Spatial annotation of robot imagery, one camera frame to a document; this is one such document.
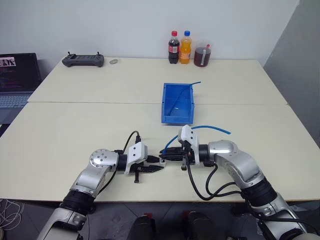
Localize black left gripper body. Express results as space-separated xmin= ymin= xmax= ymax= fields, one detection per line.
xmin=133 ymin=159 xmax=152 ymax=185

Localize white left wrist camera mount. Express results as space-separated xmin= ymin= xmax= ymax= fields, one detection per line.
xmin=124 ymin=142 xmax=149 ymax=175

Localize clear jar dark liquid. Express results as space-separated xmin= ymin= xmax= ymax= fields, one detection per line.
xmin=193 ymin=42 xmax=214 ymax=68

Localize blue ethernet cable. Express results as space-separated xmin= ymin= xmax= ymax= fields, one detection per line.
xmin=159 ymin=124 xmax=232 ymax=155

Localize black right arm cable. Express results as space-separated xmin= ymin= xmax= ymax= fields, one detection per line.
xmin=185 ymin=149 xmax=247 ymax=202

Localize dark grey remote controller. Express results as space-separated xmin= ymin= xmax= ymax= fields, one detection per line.
xmin=61 ymin=51 xmax=105 ymax=68

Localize thin blue cable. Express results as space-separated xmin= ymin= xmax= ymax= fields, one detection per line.
xmin=167 ymin=80 xmax=202 ymax=117

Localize orange soda bottle blue cap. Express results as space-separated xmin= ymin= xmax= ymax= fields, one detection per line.
xmin=179 ymin=30 xmax=193 ymax=65

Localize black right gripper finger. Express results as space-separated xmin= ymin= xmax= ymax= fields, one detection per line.
xmin=161 ymin=147 xmax=184 ymax=155
xmin=159 ymin=153 xmax=185 ymax=162

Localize open laptop dark screen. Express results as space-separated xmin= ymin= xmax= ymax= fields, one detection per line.
xmin=0 ymin=52 xmax=42 ymax=125

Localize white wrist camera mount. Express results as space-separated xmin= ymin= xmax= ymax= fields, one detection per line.
xmin=179 ymin=124 xmax=202 ymax=165
xmin=124 ymin=142 xmax=149 ymax=175

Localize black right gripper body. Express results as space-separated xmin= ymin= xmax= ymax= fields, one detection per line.
xmin=178 ymin=139 xmax=195 ymax=172

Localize blue plastic storage bin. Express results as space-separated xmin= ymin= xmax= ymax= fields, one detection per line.
xmin=159 ymin=82 xmax=196 ymax=126

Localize cola bottle red cap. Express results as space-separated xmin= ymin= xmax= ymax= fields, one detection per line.
xmin=167 ymin=30 xmax=181 ymax=65

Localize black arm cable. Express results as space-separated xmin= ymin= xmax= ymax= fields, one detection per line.
xmin=185 ymin=149 xmax=247 ymax=202
xmin=93 ymin=129 xmax=143 ymax=201

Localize dark rounded shape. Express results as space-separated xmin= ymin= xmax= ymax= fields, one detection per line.
xmin=183 ymin=210 xmax=220 ymax=240
xmin=129 ymin=212 xmax=158 ymax=240

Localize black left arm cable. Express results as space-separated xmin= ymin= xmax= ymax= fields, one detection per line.
xmin=93 ymin=129 xmax=143 ymax=201

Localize tangled white wires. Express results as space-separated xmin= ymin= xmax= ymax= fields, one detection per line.
xmin=0 ymin=198 xmax=26 ymax=230

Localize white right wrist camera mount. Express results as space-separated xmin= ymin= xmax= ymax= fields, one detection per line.
xmin=179 ymin=124 xmax=202 ymax=165

